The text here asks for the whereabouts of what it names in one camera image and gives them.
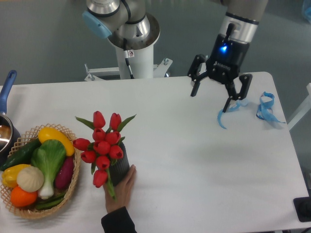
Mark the red tulip bouquet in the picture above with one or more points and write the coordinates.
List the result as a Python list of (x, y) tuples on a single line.
[(104, 151)]

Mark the purple sweet potato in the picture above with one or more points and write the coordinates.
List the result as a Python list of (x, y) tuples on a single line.
[(65, 174)]

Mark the dark grey ribbed vase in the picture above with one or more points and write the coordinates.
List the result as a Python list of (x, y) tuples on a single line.
[(119, 170)]

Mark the orange fruit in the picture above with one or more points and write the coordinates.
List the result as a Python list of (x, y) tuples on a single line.
[(21, 198)]

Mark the blue object top right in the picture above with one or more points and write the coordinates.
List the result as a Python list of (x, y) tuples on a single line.
[(306, 10)]

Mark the cream steamed bun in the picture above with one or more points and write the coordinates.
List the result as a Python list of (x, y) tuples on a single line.
[(30, 179)]

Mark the black sleeved forearm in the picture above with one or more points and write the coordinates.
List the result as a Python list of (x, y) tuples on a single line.
[(118, 221)]

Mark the green bean pods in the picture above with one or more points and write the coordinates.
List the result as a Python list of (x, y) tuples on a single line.
[(50, 203)]

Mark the black device at edge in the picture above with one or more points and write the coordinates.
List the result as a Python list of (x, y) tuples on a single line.
[(303, 208)]

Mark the green bok choy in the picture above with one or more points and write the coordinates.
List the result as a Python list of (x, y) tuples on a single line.
[(48, 158)]

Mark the dark green cucumber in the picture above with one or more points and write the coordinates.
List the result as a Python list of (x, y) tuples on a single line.
[(22, 155)]

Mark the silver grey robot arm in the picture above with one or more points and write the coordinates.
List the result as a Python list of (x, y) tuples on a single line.
[(103, 17)]

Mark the person's hand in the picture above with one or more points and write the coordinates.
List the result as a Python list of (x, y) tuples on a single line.
[(123, 192)]

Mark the blue handled saucepan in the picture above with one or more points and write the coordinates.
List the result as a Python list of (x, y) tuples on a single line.
[(8, 133)]

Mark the yellow bell pepper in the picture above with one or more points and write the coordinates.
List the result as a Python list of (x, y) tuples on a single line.
[(9, 176)]

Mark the woven wicker basket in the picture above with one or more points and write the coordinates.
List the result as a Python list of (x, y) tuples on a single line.
[(29, 212)]

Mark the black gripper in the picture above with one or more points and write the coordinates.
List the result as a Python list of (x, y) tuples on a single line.
[(223, 66)]

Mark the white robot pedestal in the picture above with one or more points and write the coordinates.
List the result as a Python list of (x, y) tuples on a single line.
[(134, 45)]

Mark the white frame bar right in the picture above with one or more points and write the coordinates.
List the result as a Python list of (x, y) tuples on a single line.
[(301, 110)]

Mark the white metal base frame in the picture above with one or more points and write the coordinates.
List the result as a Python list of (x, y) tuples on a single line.
[(113, 73)]

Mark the blue crumpled ribbon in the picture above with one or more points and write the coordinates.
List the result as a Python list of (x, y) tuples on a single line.
[(265, 111)]

